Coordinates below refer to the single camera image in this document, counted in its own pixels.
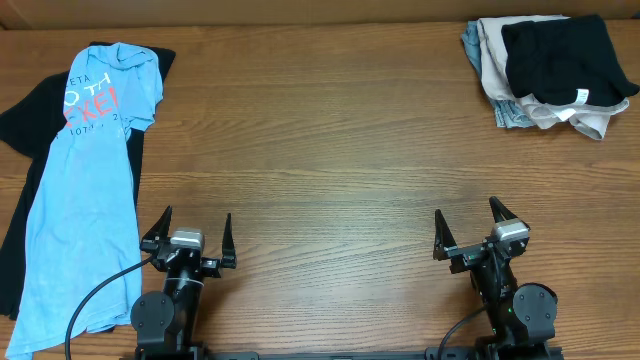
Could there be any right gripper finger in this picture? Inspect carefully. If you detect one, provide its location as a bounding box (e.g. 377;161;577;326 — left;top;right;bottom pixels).
489;196;517;223
434;209;457;251

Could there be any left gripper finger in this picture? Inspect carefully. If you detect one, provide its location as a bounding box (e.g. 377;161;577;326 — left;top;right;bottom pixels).
222;213;236;261
142;205;172;240

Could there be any light blue printed t-shirt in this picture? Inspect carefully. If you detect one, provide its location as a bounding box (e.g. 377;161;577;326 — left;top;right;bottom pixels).
6;43;163;359

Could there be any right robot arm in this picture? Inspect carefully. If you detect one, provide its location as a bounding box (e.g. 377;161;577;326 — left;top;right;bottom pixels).
425;196;563;360

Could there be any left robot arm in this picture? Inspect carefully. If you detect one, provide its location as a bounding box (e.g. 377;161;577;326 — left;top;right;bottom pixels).
131;207;237;360

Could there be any folded blue denim garment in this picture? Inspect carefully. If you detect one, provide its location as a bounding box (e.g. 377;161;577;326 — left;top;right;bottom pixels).
461;21;534;129

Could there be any folded beige garment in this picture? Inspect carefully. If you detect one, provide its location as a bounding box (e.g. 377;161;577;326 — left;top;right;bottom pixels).
476;15;630;140

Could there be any folded black garment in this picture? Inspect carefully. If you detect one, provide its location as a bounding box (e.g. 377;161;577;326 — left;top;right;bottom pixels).
501;15;639;107

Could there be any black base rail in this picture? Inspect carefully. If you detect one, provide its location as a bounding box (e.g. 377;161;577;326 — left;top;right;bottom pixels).
119;346;564;360

